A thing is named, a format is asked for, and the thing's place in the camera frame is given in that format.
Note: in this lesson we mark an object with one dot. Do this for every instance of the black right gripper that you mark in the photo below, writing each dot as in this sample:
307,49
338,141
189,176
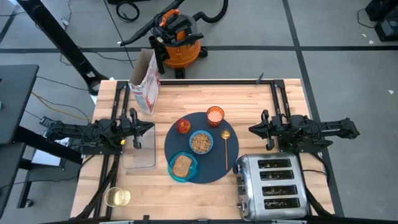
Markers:
275,129

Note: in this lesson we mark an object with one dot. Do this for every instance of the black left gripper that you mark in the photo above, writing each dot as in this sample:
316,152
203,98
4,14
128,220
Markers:
127,127

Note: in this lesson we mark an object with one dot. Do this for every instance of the gold spoon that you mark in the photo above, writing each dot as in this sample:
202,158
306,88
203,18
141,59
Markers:
225,134

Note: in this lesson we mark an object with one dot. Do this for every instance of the red yellow apple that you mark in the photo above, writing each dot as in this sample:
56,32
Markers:
183,126

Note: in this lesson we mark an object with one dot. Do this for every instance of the orange drinking glass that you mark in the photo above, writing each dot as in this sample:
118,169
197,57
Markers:
215,116

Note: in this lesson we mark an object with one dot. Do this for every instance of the small round plastic bowl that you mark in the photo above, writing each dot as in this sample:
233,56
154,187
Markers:
191,141

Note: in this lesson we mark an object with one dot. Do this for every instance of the teal plastic plate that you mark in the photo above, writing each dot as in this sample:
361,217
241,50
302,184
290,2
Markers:
170,169

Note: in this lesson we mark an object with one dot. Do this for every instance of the brown toast slice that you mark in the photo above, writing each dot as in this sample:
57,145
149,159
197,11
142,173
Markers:
182,166

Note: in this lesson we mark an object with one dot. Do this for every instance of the beige cereal pieces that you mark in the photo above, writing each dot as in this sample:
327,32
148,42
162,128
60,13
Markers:
201,142

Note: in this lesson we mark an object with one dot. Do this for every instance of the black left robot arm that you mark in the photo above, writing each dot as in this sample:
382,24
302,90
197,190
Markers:
71,132

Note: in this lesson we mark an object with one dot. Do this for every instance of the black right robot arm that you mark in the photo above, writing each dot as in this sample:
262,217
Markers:
326,127

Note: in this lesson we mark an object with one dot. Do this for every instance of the clear plastic container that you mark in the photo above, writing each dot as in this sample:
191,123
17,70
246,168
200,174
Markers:
140,158

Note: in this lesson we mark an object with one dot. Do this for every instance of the white red cereal box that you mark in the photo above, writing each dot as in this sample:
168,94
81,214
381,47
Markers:
149,90

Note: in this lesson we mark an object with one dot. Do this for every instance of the round dark blue placemat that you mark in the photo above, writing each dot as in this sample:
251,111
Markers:
214,161

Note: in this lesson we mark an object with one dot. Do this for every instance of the silver four-slot toaster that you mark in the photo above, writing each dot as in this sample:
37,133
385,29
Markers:
248,202

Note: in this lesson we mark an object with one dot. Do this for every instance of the orange shop vacuum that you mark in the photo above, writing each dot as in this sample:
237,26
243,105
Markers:
182,53

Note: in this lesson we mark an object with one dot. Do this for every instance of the black vacuum wand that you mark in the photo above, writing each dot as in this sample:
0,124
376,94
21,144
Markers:
146,29

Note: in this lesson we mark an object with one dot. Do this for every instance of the white paper sheet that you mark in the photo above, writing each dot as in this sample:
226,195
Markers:
46,157

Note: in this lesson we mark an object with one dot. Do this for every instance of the black tower stand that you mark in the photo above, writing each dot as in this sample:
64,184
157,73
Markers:
59,37

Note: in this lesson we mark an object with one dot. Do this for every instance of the black desk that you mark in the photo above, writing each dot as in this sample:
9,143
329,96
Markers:
9,174
15,102

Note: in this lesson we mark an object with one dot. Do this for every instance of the black equipment box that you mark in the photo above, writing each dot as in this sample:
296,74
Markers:
385,25

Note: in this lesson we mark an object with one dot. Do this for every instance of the black table rig frame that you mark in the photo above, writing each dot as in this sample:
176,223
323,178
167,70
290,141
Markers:
217,82

